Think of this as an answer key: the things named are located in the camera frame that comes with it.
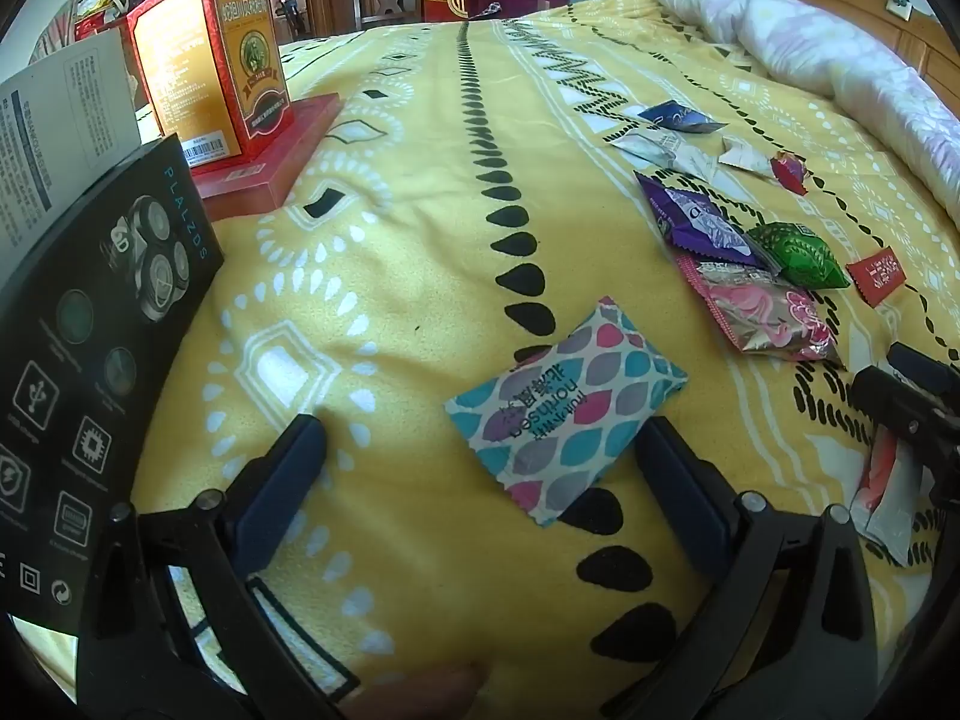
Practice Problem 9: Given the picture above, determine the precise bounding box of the person's left hand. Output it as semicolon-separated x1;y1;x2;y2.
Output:
358;662;490;720

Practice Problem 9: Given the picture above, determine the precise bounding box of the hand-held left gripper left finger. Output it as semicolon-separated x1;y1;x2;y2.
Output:
75;412;362;720

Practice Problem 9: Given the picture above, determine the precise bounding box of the small white snack packet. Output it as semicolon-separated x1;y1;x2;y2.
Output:
718;136;781;177

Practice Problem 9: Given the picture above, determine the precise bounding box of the dark blue snack packet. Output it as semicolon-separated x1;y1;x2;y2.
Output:
637;101;728;134

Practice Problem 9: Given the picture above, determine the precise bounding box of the leaf patterned snack packet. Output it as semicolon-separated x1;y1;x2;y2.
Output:
444;296;689;530

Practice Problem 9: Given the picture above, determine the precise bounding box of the wooden headboard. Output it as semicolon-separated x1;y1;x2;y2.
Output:
780;0;960;113

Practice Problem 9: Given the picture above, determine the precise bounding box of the flat red box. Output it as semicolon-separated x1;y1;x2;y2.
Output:
191;92;342;222

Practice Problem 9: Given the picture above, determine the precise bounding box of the red wrapped candy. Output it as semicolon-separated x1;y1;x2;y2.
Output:
771;151;815;196

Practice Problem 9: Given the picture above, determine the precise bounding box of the green snack packet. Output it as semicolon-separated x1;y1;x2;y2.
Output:
746;222;852;290

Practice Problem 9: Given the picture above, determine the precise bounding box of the purple snack packet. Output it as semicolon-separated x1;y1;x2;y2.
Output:
634;171;773;271

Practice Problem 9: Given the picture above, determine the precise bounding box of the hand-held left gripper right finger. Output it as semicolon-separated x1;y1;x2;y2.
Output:
634;417;882;720

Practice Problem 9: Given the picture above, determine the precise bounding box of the black and white shaver box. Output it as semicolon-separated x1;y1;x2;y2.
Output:
0;30;226;638

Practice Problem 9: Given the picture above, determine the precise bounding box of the pink flamingo snack packet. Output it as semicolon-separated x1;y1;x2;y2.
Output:
675;255;845;368

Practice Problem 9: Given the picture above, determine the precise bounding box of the small red snack packet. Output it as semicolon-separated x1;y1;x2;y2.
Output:
846;246;905;306

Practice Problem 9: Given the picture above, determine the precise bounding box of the orange red medicine box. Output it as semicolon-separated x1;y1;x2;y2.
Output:
126;0;293;166

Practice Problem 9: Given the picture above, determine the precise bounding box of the red and white snack packet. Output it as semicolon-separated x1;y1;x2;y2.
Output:
851;427;927;567

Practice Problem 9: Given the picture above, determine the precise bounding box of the plastic bag with goods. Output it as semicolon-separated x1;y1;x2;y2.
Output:
71;0;136;42

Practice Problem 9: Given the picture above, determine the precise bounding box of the pale pink quilt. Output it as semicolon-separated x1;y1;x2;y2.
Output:
651;0;960;230

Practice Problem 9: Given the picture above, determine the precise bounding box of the yellow patterned bedsheet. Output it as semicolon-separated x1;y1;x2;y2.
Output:
131;0;960;720

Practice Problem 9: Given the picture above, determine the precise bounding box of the pink striped cover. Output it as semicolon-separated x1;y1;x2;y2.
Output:
28;0;151;68

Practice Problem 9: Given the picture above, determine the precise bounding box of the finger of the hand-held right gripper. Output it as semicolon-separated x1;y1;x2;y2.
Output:
887;342;960;400
850;366;960;515

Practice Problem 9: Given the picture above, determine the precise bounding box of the large white snack packet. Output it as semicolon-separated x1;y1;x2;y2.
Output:
609;131;721;185

